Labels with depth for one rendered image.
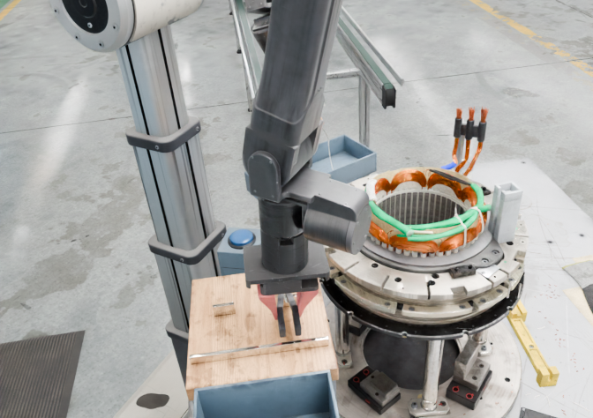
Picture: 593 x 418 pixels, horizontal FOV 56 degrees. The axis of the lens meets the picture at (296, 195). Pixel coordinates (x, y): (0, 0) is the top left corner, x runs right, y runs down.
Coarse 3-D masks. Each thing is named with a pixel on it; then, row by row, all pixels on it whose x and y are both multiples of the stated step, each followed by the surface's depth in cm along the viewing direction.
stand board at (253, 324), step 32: (192, 288) 83; (224, 288) 82; (256, 288) 82; (192, 320) 77; (224, 320) 77; (256, 320) 76; (288, 320) 76; (320, 320) 76; (192, 352) 73; (288, 352) 72; (320, 352) 71; (192, 384) 68
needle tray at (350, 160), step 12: (324, 144) 117; (336, 144) 119; (348, 144) 119; (360, 144) 116; (312, 156) 117; (324, 156) 119; (336, 156) 120; (348, 156) 120; (360, 156) 117; (372, 156) 112; (312, 168) 116; (324, 168) 116; (336, 168) 108; (348, 168) 110; (360, 168) 112; (372, 168) 114; (336, 180) 109; (348, 180) 111
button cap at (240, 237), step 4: (236, 232) 97; (240, 232) 97; (244, 232) 97; (248, 232) 97; (232, 236) 96; (236, 236) 96; (240, 236) 96; (244, 236) 96; (248, 236) 96; (252, 236) 96; (232, 240) 95; (236, 240) 95; (240, 240) 95; (244, 240) 95; (248, 240) 95; (236, 244) 95; (240, 244) 95; (244, 244) 95
